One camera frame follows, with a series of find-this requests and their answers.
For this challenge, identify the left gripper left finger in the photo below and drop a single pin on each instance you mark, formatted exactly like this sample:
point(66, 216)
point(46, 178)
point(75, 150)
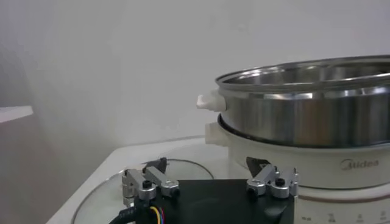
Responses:
point(152, 179)

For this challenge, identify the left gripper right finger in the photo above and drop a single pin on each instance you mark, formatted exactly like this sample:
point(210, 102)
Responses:
point(271, 181)

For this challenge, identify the round glass pot lid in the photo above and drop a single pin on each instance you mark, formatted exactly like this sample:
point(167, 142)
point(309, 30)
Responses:
point(100, 201)

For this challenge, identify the perforated steel steamer basket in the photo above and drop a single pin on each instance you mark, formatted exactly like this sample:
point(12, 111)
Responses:
point(304, 118)

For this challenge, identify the white side table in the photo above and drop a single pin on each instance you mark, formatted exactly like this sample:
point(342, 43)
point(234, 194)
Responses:
point(12, 113)

